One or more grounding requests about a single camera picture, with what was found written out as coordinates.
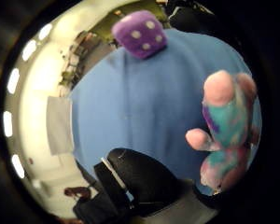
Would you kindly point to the blue table cover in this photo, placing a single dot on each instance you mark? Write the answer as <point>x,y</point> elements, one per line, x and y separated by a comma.
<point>146,102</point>

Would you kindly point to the multicolour plush toy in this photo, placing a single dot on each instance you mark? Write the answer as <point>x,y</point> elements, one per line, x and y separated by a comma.
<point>228,124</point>

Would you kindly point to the ceiling light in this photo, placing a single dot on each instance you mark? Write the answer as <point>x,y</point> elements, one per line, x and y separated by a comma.
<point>29,50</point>
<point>17,166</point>
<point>7,123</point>
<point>13,81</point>
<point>45,31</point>

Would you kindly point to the background office desks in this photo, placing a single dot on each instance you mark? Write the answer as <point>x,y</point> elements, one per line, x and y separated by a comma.
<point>79,57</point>

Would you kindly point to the purple plush die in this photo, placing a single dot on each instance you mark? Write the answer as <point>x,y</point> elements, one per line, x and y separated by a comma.
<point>140,33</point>

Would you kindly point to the black office chair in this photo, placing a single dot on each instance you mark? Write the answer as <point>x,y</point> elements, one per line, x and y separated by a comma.
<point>189,17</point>

